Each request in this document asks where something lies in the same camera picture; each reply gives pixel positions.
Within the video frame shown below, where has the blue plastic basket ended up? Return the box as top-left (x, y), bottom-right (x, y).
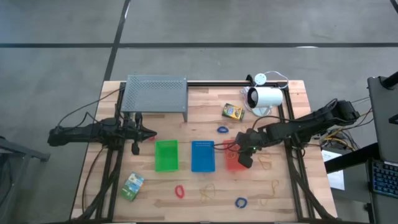
top-left (190, 140), bottom-right (216, 174)

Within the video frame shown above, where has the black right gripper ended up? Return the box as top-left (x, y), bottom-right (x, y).
top-left (233, 132), bottom-right (271, 169)

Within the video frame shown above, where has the orange plastic basket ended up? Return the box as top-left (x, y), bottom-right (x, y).
top-left (223, 138), bottom-right (251, 172)

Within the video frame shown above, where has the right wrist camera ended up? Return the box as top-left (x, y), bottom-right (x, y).
top-left (248, 128), bottom-right (265, 141)

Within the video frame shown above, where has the grey perforated metal shelf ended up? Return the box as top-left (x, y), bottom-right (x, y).
top-left (120, 74), bottom-right (189, 123)

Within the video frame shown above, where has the black pole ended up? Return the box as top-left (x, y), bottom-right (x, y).
top-left (381, 70), bottom-right (398, 90)

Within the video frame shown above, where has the grey metal stand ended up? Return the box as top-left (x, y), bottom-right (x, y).
top-left (0, 136), bottom-right (51, 224)

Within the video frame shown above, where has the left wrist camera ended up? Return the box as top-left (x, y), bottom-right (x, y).
top-left (124, 112), bottom-right (143, 125)

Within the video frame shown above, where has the black desk beam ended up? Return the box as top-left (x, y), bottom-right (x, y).
top-left (324, 142), bottom-right (379, 174)

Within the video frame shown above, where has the grey laptop backlit keyboard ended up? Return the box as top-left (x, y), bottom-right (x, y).
top-left (366, 76), bottom-right (398, 200)

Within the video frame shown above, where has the green and white box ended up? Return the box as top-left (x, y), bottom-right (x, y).
top-left (120, 172), bottom-right (145, 202)

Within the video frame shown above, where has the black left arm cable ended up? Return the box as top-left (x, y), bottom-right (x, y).
top-left (57, 88), bottom-right (123, 128)

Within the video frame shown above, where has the yellow cable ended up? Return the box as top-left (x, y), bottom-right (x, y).
top-left (323, 126), bottom-right (357, 150)

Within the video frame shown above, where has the yellow crayon box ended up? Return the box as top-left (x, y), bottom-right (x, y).
top-left (221, 103), bottom-right (245, 121)

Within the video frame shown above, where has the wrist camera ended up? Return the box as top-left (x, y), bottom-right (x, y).
top-left (248, 128), bottom-right (265, 141)
top-left (124, 112), bottom-right (143, 125)

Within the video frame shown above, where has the green plastic basket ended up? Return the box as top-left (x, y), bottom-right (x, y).
top-left (154, 139), bottom-right (180, 173)

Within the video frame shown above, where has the white paper sheet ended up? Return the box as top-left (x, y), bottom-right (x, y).
top-left (321, 149), bottom-right (346, 191)

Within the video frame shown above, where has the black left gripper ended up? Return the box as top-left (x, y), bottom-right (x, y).
top-left (123, 123), bottom-right (157, 156)

